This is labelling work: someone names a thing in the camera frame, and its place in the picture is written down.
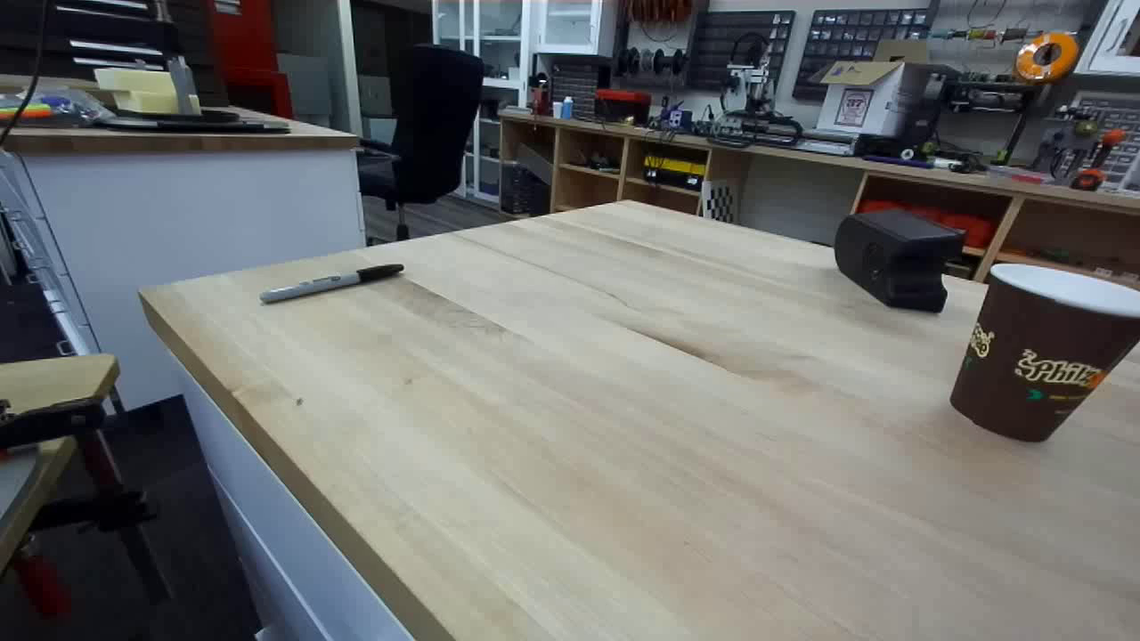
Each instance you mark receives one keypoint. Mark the grey marker with black cap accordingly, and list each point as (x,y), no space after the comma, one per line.
(333,282)

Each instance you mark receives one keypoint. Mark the brown paper cup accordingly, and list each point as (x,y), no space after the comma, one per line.
(1036,370)

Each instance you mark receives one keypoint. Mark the black bag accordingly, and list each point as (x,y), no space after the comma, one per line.
(522,189)

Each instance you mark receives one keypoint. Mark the yellow black case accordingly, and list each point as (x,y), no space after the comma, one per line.
(674,170)

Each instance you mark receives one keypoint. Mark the red toolbox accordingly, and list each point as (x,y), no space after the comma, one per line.
(620,105)

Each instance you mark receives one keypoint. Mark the black office chair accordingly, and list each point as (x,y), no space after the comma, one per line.
(433,120)

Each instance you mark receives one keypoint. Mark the white glass door cabinet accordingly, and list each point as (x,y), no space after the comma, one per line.
(500,47)

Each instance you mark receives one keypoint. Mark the black pegboard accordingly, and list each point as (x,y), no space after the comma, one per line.
(737,38)
(857,38)

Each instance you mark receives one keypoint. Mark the black box device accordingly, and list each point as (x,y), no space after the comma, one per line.
(896,255)

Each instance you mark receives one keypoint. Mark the white cardboard box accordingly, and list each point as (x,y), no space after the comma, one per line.
(859,107)

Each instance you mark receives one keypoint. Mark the red storage bins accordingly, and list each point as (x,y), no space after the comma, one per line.
(937,222)

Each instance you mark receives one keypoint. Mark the white counter with wooden top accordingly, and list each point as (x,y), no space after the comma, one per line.
(181,225)

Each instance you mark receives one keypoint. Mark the red cabinet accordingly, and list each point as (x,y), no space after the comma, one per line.
(252,47)

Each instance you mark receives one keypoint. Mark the black flat tray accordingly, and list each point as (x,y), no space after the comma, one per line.
(181,120)

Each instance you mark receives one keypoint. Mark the yellow box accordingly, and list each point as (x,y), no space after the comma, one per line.
(136,92)

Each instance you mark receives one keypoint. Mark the small wooden stand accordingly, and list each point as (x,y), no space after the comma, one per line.
(56,387)

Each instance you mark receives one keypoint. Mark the orange tape roll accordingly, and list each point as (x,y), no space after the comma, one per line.
(1028,61)

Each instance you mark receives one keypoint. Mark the white picture frame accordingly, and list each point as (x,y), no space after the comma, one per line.
(1099,47)

